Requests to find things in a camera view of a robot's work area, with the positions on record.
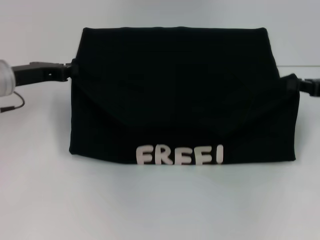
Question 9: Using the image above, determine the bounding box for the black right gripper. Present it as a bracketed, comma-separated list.
[286, 78, 320, 98]

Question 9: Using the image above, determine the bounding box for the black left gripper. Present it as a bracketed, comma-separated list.
[11, 58, 79, 87]

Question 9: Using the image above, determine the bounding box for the black shirt with FREE print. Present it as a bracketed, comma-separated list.
[68, 26, 302, 167]

